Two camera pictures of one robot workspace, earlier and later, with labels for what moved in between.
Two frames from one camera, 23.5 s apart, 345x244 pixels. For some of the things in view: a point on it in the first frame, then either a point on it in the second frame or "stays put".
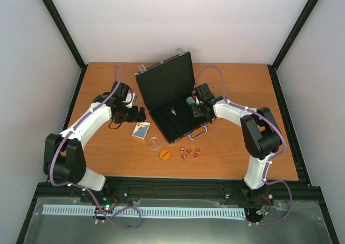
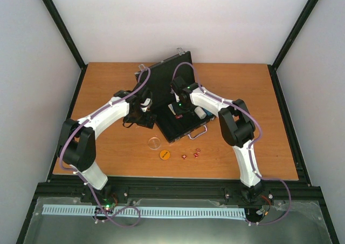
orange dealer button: x=164 y=154 stays put
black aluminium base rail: x=303 y=189 stays put
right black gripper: x=195 y=112 -> x=179 y=112
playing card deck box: x=140 y=129 -> x=171 y=107
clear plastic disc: x=154 y=143 stays put
